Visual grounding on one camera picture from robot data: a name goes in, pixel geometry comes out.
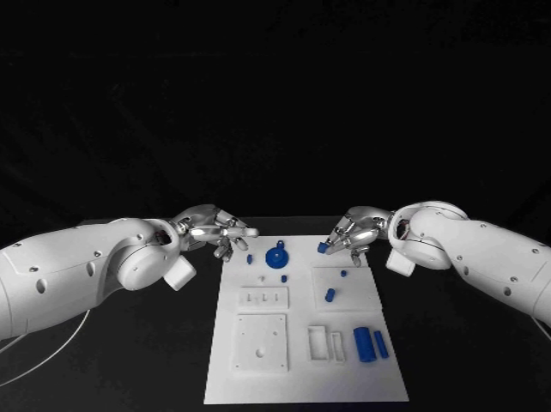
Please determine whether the thick blue long cylinder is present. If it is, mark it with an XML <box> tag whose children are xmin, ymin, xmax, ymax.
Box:
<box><xmin>352</xmin><ymin>326</ymin><xmax>380</xmax><ymax>363</ymax></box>

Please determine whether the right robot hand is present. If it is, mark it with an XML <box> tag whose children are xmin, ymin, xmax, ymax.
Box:
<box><xmin>324</xmin><ymin>206</ymin><xmax>396</xmax><ymax>268</ymax></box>

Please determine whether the white task board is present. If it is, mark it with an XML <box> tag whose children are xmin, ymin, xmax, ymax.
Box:
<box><xmin>202</xmin><ymin>234</ymin><xmax>410</xmax><ymax>405</ymax></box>

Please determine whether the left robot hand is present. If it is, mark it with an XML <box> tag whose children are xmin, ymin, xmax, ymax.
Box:
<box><xmin>168</xmin><ymin>203</ymin><xmax>260</xmax><ymax>260</ymax></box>

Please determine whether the blue gear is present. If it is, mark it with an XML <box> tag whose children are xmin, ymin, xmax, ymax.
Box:
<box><xmin>264</xmin><ymin>239</ymin><xmax>292</xmax><ymax>270</ymax></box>

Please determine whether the thin blue long cylinder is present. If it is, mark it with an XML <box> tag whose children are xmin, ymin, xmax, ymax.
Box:
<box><xmin>371</xmin><ymin>330</ymin><xmax>390</xmax><ymax>360</ymax></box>

